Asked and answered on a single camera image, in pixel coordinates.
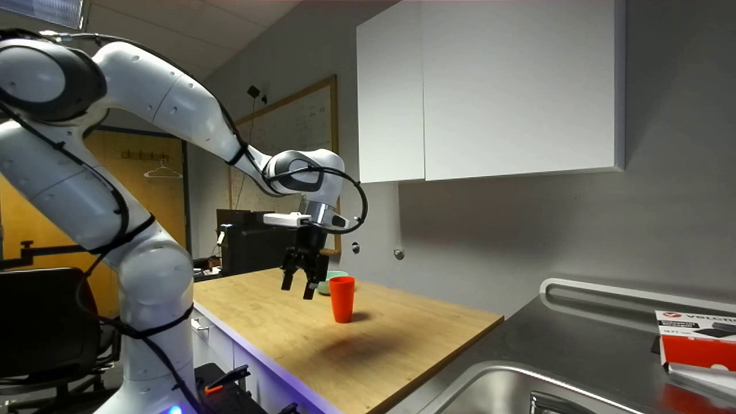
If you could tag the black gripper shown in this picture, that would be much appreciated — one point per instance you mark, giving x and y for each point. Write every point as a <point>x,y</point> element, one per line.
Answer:
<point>309,249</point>

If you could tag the orange plastic cup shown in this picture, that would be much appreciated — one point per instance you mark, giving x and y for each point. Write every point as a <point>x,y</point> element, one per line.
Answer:
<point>342,300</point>

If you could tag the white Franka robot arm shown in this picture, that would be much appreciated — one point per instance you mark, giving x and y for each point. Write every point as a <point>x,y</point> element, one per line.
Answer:
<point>154,94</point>

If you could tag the green bowl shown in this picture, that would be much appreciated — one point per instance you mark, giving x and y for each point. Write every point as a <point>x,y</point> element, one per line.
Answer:
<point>323,289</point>

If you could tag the black boxy appliance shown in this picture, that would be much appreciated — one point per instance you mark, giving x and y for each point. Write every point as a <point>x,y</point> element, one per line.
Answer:
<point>250,243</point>

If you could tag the black and red tool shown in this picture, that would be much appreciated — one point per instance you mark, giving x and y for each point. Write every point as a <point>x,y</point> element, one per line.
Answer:
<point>227,388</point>

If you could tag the wood framed whiteboard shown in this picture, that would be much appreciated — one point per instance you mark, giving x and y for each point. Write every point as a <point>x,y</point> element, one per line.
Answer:
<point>301,123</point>

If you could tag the orange wooden door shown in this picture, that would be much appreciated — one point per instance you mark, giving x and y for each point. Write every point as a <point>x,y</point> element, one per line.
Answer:
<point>146,198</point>

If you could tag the black office chair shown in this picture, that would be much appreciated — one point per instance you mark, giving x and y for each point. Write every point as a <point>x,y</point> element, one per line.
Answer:
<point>43,324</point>

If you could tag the stainless steel sink counter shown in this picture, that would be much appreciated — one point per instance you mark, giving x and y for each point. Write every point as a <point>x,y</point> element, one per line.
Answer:
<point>568,361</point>

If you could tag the red and white box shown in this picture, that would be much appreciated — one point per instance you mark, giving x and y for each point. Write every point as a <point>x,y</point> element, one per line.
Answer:
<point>698,348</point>

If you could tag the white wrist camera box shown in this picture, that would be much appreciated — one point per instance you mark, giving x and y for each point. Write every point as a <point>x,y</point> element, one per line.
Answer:
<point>287,219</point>

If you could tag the round metal wall knob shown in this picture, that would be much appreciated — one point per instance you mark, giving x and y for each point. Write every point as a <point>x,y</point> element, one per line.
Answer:
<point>399,255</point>
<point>355,247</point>

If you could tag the white wall cabinet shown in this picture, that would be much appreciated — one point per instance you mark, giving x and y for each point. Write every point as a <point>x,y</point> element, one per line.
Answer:
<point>491,85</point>

